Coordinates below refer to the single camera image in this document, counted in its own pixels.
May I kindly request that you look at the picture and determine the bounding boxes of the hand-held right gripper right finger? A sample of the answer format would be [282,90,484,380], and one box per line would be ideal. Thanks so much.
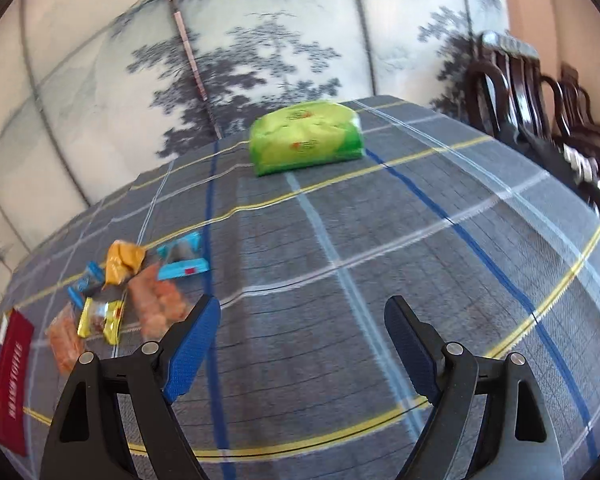
[384,295,563,480]

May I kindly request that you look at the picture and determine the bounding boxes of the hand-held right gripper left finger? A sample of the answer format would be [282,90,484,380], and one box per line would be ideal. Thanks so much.
[40,294,222,480]

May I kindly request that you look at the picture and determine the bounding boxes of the small clear bag orange snacks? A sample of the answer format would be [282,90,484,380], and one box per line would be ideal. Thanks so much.
[127,262,188,338]

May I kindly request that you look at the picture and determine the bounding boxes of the blue candy wrapper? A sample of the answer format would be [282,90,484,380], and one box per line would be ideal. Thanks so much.
[156,232,202,263]
[157,258,211,282]
[67,261,106,307]

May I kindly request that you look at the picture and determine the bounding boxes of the yellow snack packet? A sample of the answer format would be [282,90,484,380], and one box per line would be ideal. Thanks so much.
[77,297,126,346]

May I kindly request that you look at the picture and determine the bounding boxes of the orange snack packet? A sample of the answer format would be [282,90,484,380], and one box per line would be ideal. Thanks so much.
[104,241,146,286]

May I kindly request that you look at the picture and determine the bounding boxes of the long clear bag orange snacks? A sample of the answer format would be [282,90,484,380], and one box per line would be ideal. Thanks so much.
[45,305,86,373]

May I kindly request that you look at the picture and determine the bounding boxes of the red and gold tin box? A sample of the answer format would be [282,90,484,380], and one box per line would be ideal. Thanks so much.
[0,310,36,457]

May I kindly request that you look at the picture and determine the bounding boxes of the blue plaid tablecloth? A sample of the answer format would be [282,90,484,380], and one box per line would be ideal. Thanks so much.
[0,94,600,480]

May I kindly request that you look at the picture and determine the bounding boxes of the green snack bag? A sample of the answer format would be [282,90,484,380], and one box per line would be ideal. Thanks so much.
[249,100,367,177]

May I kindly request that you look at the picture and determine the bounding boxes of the dark wooden chairs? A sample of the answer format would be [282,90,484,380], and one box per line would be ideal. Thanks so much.
[505,115,600,233]

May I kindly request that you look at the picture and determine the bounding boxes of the ink painting folding screen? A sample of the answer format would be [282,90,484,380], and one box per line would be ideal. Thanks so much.
[0,0,511,311]

